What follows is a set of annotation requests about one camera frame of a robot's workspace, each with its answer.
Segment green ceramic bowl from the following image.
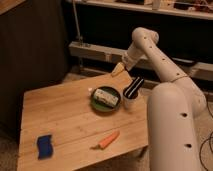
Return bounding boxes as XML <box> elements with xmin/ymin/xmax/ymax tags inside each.
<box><xmin>90</xmin><ymin>86</ymin><xmax>121</xmax><ymax>112</ymax></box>

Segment metal rail beam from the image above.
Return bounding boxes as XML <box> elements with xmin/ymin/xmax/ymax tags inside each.
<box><xmin>69</xmin><ymin>41</ymin><xmax>213</xmax><ymax>81</ymax></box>

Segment upper shelf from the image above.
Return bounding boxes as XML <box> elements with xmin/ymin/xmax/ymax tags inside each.
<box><xmin>66</xmin><ymin>0</ymin><xmax>213</xmax><ymax>21</ymax></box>

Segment white cup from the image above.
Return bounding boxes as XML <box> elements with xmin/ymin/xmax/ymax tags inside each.
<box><xmin>123</xmin><ymin>89</ymin><xmax>138</xmax><ymax>110</ymax></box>

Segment black white striped item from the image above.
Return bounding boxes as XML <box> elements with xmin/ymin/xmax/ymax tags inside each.
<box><xmin>123</xmin><ymin>77</ymin><xmax>144</xmax><ymax>99</ymax></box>

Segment orange carrot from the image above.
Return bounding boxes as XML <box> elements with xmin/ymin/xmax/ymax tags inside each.
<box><xmin>93</xmin><ymin>131</ymin><xmax>120</xmax><ymax>150</ymax></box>

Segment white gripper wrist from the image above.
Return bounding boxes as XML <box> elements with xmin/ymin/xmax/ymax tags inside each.
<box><xmin>111</xmin><ymin>43</ymin><xmax>144</xmax><ymax>77</ymax></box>

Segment blue sponge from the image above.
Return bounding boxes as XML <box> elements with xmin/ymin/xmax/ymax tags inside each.
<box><xmin>37</xmin><ymin>135</ymin><xmax>53</xmax><ymax>160</ymax></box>

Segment vertical metal pole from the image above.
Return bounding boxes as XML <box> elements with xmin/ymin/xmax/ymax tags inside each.
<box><xmin>72</xmin><ymin>0</ymin><xmax>83</xmax><ymax>71</ymax></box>

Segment white rectangular block in bowl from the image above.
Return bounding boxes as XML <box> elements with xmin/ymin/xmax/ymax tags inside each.
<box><xmin>93</xmin><ymin>89</ymin><xmax>119</xmax><ymax>107</ymax></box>

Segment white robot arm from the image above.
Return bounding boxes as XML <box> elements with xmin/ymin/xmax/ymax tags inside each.
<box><xmin>112</xmin><ymin>27</ymin><xmax>206</xmax><ymax>171</ymax></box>

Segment black cable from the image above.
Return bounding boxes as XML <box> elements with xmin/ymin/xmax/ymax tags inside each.
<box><xmin>199</xmin><ymin>131</ymin><xmax>213</xmax><ymax>168</ymax></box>

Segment wooden table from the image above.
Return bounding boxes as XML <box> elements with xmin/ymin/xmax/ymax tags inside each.
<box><xmin>17</xmin><ymin>72</ymin><xmax>148</xmax><ymax>171</ymax></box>

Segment black handle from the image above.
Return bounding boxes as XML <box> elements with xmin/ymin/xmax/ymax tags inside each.
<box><xmin>172</xmin><ymin>58</ymin><xmax>197</xmax><ymax>67</ymax></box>

